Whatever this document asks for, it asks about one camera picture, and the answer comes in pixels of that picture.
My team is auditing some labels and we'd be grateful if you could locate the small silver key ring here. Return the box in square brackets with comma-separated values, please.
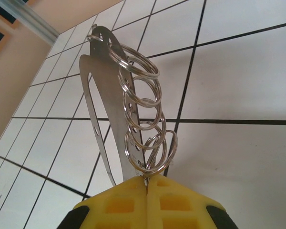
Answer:
[86, 23, 106, 43]

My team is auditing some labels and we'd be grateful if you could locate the aluminium corner post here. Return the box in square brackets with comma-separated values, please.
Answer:
[0, 0, 61, 45]

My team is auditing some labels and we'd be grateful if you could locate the silver metal key holder plate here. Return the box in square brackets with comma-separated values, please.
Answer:
[79, 25, 150, 189]

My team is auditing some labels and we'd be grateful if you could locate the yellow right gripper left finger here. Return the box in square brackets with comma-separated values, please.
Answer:
[54, 176, 148, 229]

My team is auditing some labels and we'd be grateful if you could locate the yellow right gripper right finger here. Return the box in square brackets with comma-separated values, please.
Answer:
[146, 175, 237, 229]

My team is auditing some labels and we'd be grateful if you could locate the silver split key ring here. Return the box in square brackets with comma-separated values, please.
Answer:
[144, 134, 165, 172]
[123, 120, 168, 154]
[140, 164, 158, 190]
[157, 129, 180, 173]
[127, 97, 167, 131]
[123, 129, 169, 173]
[108, 43, 134, 72]
[118, 46, 161, 79]
[120, 75, 163, 108]

